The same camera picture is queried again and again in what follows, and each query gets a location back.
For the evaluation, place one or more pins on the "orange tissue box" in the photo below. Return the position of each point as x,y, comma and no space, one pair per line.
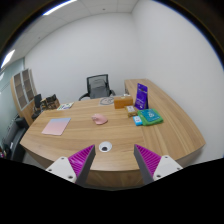
122,101

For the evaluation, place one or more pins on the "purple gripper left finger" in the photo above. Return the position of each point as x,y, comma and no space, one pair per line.
74,168

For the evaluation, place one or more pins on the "white cable grommet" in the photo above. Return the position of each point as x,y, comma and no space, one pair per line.
105,146

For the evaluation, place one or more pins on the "round patterned coaster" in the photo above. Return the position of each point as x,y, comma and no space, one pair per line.
106,101

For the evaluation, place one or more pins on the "small beige box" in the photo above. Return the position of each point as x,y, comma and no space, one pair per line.
131,111

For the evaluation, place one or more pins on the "wooden bookshelf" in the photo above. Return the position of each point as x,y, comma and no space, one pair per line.
23,91

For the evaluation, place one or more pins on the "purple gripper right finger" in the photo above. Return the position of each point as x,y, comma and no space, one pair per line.
153,166

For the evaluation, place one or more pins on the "pink blue mouse pad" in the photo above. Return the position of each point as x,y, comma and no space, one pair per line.
56,126

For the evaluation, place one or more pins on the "pink computer mouse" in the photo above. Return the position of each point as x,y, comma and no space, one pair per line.
99,119

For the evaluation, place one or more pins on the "dark items on side cabinet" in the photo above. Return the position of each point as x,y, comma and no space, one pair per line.
42,104

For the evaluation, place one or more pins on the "green booklet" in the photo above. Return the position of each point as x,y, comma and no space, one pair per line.
150,117

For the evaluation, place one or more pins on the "black mesh office chair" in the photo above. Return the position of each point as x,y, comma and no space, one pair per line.
97,87

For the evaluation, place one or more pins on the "black chair at left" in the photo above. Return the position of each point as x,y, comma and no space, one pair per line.
12,149

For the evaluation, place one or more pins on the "colourful leaflet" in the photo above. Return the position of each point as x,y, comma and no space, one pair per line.
65,106

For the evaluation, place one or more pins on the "small blue card box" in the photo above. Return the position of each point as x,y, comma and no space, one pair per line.
137,121

